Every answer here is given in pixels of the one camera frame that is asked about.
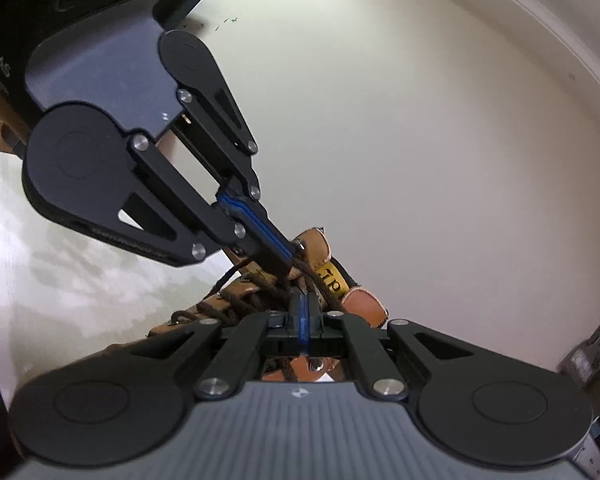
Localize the tan leather boot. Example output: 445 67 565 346
145 227 388 385

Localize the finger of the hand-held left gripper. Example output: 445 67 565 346
177 80 293 256
95 134 297 277

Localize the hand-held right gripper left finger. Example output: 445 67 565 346
130 292 307 400

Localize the dark brown shoelace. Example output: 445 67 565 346
169 245 347 385

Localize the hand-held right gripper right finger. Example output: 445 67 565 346
307 291 473 400

